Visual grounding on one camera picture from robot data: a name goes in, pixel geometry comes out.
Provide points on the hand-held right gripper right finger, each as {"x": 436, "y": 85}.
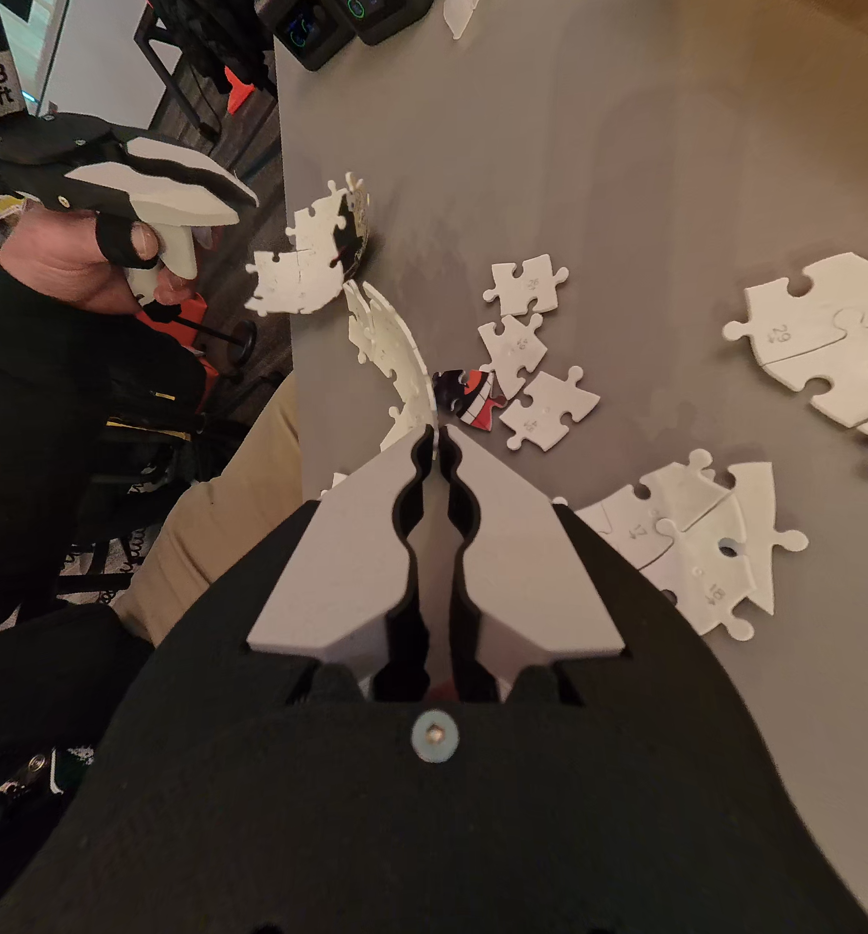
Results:
{"x": 536, "y": 576}

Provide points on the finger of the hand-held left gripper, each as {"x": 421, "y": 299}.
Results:
{"x": 178, "y": 201}
{"x": 175, "y": 159}

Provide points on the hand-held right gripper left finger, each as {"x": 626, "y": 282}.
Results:
{"x": 331, "y": 576}

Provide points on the white puzzle cluster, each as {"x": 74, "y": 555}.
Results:
{"x": 295, "y": 270}

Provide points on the curved white puzzle ball section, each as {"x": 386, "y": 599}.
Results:
{"x": 394, "y": 350}

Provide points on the joined white puzzle pieces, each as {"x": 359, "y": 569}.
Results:
{"x": 696, "y": 547}
{"x": 835, "y": 335}

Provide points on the red black printed puzzle piece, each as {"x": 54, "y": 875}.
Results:
{"x": 472, "y": 400}

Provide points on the person's left hand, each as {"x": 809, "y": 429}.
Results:
{"x": 58, "y": 263}

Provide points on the small orange object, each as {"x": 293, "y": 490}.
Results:
{"x": 240, "y": 89}

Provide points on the person's beige trouser leg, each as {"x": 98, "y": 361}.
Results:
{"x": 215, "y": 511}

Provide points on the black rod with round base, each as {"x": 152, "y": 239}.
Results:
{"x": 242, "y": 341}

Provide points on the black device with round display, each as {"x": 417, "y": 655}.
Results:
{"x": 306, "y": 33}
{"x": 383, "y": 18}

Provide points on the green white badge card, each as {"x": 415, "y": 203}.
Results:
{"x": 69, "y": 770}

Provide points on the metal badge clip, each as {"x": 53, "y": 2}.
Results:
{"x": 24, "y": 777}

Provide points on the black metal frame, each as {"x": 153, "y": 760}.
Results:
{"x": 207, "y": 44}

